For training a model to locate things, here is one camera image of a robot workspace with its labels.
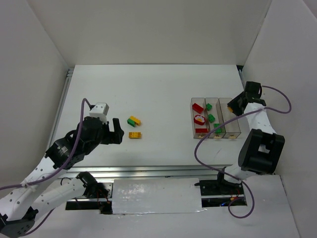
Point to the red flower lego piece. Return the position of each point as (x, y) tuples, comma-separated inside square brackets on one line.
[(199, 119)]

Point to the green lego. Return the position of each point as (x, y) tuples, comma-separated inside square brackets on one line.
[(131, 122), (217, 128)]

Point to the yellow sloped lego brick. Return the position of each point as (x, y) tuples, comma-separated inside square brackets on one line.
[(136, 120)]

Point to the small red lego piece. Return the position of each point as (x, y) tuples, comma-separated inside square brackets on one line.
[(197, 108)]

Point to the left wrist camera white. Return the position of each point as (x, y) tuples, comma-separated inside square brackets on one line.
[(99, 110)]

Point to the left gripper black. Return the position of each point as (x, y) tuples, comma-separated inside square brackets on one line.
[(110, 135)]

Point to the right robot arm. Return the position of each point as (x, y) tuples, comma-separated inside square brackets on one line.
[(261, 151)]

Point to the green 2x2 lego brick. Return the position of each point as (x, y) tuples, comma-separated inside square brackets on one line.
[(211, 118)]

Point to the white foil cover plate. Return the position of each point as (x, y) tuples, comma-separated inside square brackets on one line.
[(156, 196)]

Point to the small green lego brick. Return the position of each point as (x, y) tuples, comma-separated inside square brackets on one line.
[(208, 106)]

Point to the right clear container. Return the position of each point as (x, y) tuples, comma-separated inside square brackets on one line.
[(232, 130)]

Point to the middle clear container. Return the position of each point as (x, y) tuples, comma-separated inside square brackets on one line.
[(215, 117)]

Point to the red lego brick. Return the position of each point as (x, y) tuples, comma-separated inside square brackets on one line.
[(201, 130)]

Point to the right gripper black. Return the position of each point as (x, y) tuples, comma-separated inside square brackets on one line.
[(239, 103)]

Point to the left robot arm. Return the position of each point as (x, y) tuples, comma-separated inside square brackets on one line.
[(29, 200)]

